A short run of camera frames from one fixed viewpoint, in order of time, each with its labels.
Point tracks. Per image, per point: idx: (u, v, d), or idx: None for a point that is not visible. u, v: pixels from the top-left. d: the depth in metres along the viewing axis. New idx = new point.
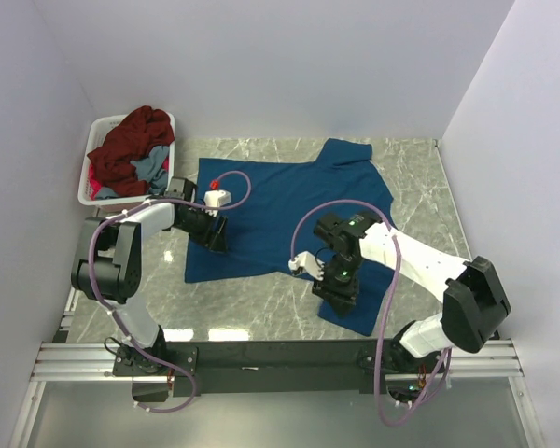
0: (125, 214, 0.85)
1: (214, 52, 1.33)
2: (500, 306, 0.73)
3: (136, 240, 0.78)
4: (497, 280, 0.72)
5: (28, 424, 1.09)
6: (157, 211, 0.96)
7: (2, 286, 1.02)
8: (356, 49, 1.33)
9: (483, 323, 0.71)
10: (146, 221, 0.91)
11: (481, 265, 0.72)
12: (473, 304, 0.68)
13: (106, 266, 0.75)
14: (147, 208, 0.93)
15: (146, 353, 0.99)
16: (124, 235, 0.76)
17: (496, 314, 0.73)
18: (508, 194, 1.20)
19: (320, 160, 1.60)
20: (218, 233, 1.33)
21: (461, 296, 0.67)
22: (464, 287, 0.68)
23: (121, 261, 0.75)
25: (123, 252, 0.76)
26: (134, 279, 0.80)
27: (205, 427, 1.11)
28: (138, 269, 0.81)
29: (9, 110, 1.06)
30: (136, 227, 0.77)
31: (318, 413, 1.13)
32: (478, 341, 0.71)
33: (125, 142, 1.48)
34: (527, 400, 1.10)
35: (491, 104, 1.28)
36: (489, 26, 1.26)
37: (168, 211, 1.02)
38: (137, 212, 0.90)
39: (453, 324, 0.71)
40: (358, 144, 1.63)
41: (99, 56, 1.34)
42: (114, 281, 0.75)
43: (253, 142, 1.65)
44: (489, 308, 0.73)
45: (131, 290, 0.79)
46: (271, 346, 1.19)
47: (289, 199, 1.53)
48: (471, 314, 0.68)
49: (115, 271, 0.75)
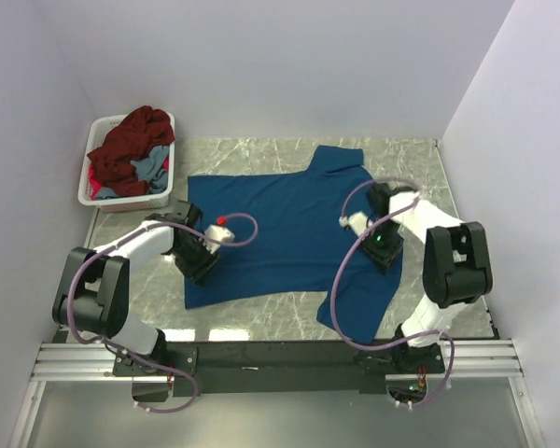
0: (115, 246, 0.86)
1: (213, 52, 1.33)
2: (481, 273, 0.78)
3: (123, 277, 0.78)
4: (482, 244, 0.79)
5: (29, 423, 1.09)
6: (151, 236, 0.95)
7: (1, 286, 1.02)
8: (356, 49, 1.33)
9: (455, 273, 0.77)
10: (138, 250, 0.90)
11: (473, 226, 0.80)
12: (445, 249, 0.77)
13: (90, 303, 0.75)
14: (141, 235, 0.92)
15: (144, 359, 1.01)
16: (109, 272, 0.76)
17: (473, 278, 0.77)
18: (508, 195, 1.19)
19: (312, 170, 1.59)
20: (205, 269, 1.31)
21: (437, 234, 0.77)
22: (444, 231, 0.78)
23: (104, 302, 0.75)
25: (107, 291, 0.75)
26: (119, 316, 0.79)
27: (205, 426, 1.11)
28: (125, 305, 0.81)
29: (8, 110, 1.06)
30: (123, 264, 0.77)
31: (318, 413, 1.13)
32: (445, 289, 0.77)
33: (125, 142, 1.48)
34: (527, 400, 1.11)
35: (491, 105, 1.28)
36: (489, 26, 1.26)
37: (167, 236, 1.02)
38: (130, 242, 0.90)
39: (429, 265, 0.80)
40: (349, 150, 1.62)
41: (98, 55, 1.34)
42: (97, 320, 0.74)
43: (252, 142, 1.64)
44: (468, 271, 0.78)
45: (116, 327, 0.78)
46: (271, 346, 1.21)
47: (286, 202, 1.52)
48: (442, 257, 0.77)
49: (97, 310, 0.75)
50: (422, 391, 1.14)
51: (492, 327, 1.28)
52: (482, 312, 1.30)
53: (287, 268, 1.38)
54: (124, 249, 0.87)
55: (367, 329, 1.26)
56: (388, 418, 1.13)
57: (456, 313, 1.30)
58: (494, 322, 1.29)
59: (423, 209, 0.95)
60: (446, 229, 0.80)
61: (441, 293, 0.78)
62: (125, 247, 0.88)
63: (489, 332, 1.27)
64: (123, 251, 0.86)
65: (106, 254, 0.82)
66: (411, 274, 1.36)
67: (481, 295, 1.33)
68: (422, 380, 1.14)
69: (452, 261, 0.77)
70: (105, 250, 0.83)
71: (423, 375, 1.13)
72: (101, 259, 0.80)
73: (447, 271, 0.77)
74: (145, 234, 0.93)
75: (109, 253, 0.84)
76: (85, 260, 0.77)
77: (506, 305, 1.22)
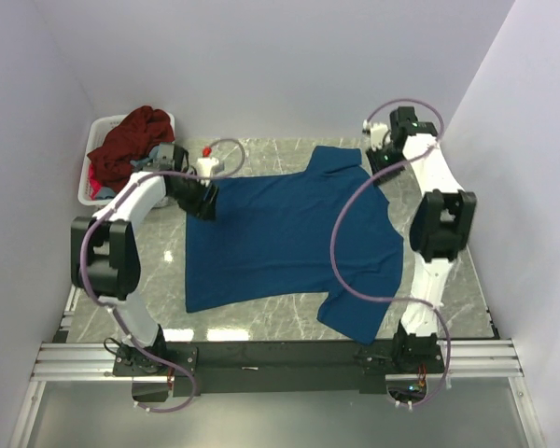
0: (112, 209, 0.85)
1: (213, 53, 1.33)
2: (460, 238, 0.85)
3: (129, 239, 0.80)
4: (470, 215, 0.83)
5: (28, 423, 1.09)
6: (145, 191, 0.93)
7: (1, 286, 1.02)
8: (356, 48, 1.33)
9: (438, 235, 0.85)
10: (136, 210, 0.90)
11: (468, 197, 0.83)
12: (436, 214, 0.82)
13: (104, 266, 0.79)
14: (136, 191, 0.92)
15: (146, 352, 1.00)
16: (115, 237, 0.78)
17: (452, 241, 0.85)
18: (507, 195, 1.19)
19: (310, 171, 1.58)
20: (209, 202, 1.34)
21: (430, 201, 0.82)
22: (438, 199, 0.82)
23: (118, 264, 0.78)
25: (118, 255, 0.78)
26: (133, 274, 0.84)
27: (205, 426, 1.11)
28: (137, 261, 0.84)
29: (9, 110, 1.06)
30: (127, 228, 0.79)
31: (318, 414, 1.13)
32: (424, 245, 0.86)
33: (125, 142, 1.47)
34: (527, 400, 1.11)
35: (491, 104, 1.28)
36: (488, 26, 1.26)
37: (160, 186, 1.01)
38: (127, 199, 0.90)
39: (416, 223, 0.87)
40: (345, 150, 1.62)
41: (98, 55, 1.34)
42: (114, 280, 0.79)
43: (253, 142, 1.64)
44: (450, 233, 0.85)
45: (132, 284, 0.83)
46: (271, 345, 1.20)
47: (286, 202, 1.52)
48: (430, 219, 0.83)
49: (111, 272, 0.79)
50: (422, 391, 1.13)
51: (492, 327, 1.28)
52: (482, 312, 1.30)
53: (287, 268, 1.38)
54: (123, 211, 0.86)
55: (367, 330, 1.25)
56: (388, 418, 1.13)
57: (456, 313, 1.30)
58: (494, 322, 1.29)
59: (433, 160, 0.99)
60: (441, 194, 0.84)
61: (422, 247, 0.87)
62: (123, 209, 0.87)
63: (490, 332, 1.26)
64: (121, 213, 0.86)
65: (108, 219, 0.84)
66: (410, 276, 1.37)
67: (481, 295, 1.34)
68: (422, 380, 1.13)
69: (437, 224, 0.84)
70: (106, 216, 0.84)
71: (423, 375, 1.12)
72: (105, 224, 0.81)
73: (429, 233, 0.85)
74: (137, 189, 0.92)
75: (109, 217, 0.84)
76: (90, 228, 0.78)
77: (506, 304, 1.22)
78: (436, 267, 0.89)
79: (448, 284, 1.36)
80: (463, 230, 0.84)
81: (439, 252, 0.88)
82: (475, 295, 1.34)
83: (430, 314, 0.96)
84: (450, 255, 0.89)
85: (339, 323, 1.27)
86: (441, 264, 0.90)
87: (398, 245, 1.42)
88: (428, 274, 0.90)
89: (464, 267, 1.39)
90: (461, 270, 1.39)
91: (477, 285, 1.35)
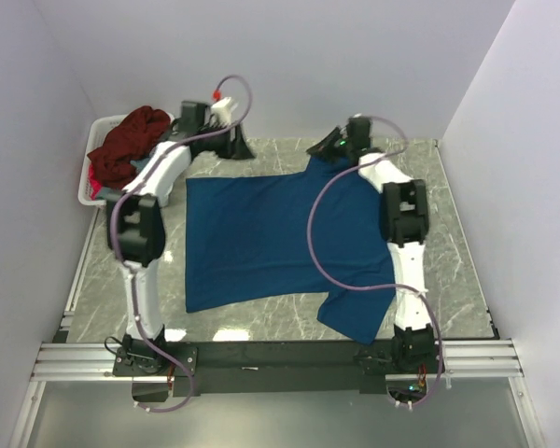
0: (144, 183, 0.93)
1: (214, 51, 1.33)
2: (421, 219, 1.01)
3: (156, 213, 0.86)
4: (424, 197, 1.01)
5: (28, 423, 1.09)
6: (169, 163, 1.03)
7: (1, 286, 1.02)
8: (356, 48, 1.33)
9: (401, 219, 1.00)
10: (161, 182, 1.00)
11: (418, 183, 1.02)
12: (395, 200, 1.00)
13: (132, 236, 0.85)
14: (161, 164, 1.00)
15: (149, 343, 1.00)
16: (144, 211, 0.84)
17: (414, 223, 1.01)
18: (508, 193, 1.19)
19: (311, 170, 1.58)
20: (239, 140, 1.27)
21: (389, 188, 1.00)
22: (394, 188, 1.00)
23: (146, 231, 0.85)
25: (146, 226, 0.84)
26: (160, 244, 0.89)
27: (205, 426, 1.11)
28: (164, 231, 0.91)
29: (8, 109, 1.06)
30: (155, 204, 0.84)
31: (318, 413, 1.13)
32: (393, 230, 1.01)
33: (125, 142, 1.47)
34: (527, 401, 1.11)
35: (491, 104, 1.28)
36: (489, 26, 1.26)
37: (184, 156, 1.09)
38: (154, 172, 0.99)
39: (382, 215, 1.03)
40: None
41: (99, 56, 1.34)
42: (141, 249, 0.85)
43: (253, 142, 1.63)
44: (412, 217, 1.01)
45: (157, 250, 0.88)
46: (271, 346, 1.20)
47: (288, 202, 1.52)
48: (392, 204, 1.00)
49: (140, 242, 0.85)
50: (422, 391, 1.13)
51: (492, 327, 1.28)
52: (482, 313, 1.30)
53: (287, 269, 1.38)
54: (151, 183, 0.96)
55: (367, 330, 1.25)
56: (388, 418, 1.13)
57: (456, 313, 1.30)
58: (494, 322, 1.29)
59: (383, 167, 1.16)
60: (398, 186, 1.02)
61: (391, 235, 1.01)
62: (151, 181, 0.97)
63: (490, 332, 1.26)
64: (149, 186, 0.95)
65: (137, 192, 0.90)
66: None
67: (481, 295, 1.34)
68: (422, 380, 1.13)
69: (398, 209, 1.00)
70: (136, 188, 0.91)
71: (423, 375, 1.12)
72: (134, 197, 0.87)
73: (394, 217, 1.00)
74: (164, 162, 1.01)
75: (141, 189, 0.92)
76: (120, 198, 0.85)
77: (506, 305, 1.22)
78: (411, 250, 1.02)
79: (448, 284, 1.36)
80: (421, 210, 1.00)
81: (408, 237, 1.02)
82: (475, 295, 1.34)
83: (420, 302, 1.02)
84: (419, 239, 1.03)
85: (340, 323, 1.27)
86: (413, 247, 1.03)
87: None
88: (406, 258, 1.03)
89: (464, 267, 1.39)
90: (461, 270, 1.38)
91: (477, 286, 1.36)
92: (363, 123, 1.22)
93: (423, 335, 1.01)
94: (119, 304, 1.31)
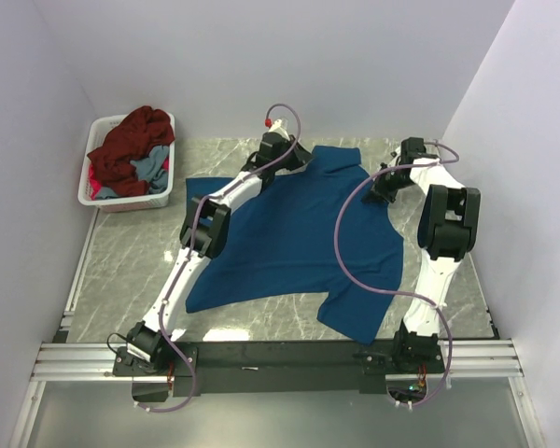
0: (221, 194, 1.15)
1: (214, 52, 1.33)
2: (467, 231, 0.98)
3: (226, 222, 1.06)
4: (474, 208, 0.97)
5: (28, 423, 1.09)
6: (245, 187, 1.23)
7: (1, 286, 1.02)
8: (356, 49, 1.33)
9: (443, 228, 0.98)
10: (237, 200, 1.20)
11: (470, 191, 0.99)
12: (440, 204, 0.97)
13: (202, 233, 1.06)
14: (240, 185, 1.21)
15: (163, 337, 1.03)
16: (216, 217, 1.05)
17: (457, 233, 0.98)
18: (507, 194, 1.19)
19: (311, 171, 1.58)
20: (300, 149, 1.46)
21: (437, 190, 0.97)
22: (441, 193, 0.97)
23: (214, 232, 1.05)
25: (216, 229, 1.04)
26: (220, 247, 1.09)
27: (205, 426, 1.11)
28: (226, 240, 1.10)
29: (8, 110, 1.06)
30: (226, 215, 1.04)
31: (318, 413, 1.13)
32: (432, 236, 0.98)
33: (125, 142, 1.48)
34: (527, 401, 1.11)
35: (491, 104, 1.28)
36: (487, 27, 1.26)
37: (258, 187, 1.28)
38: (232, 189, 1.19)
39: (424, 217, 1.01)
40: (345, 150, 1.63)
41: (98, 56, 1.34)
42: (205, 245, 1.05)
43: (253, 143, 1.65)
44: (457, 228, 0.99)
45: (216, 251, 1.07)
46: (271, 346, 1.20)
47: (288, 202, 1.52)
48: (436, 209, 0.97)
49: (206, 239, 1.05)
50: (422, 391, 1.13)
51: (492, 327, 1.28)
52: (482, 312, 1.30)
53: (287, 269, 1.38)
54: (228, 199, 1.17)
55: (368, 330, 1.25)
56: (389, 418, 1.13)
57: (456, 313, 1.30)
58: (494, 322, 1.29)
59: (436, 171, 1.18)
60: (447, 189, 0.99)
61: (428, 241, 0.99)
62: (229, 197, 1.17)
63: (490, 332, 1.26)
64: (227, 199, 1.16)
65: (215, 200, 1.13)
66: (411, 274, 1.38)
67: (481, 295, 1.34)
68: (422, 380, 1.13)
69: (443, 216, 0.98)
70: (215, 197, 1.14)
71: (423, 375, 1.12)
72: (213, 204, 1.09)
73: (436, 223, 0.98)
74: (241, 185, 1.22)
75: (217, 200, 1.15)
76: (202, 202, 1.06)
77: (506, 304, 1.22)
78: (440, 265, 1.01)
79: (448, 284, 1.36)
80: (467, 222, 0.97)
81: (446, 248, 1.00)
82: (475, 295, 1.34)
83: (432, 313, 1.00)
84: (456, 253, 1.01)
85: (339, 323, 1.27)
86: (448, 261, 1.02)
87: (398, 245, 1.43)
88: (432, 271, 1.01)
89: (464, 267, 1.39)
90: (461, 270, 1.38)
91: (477, 286, 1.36)
92: (415, 140, 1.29)
93: (423, 337, 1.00)
94: (119, 304, 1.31)
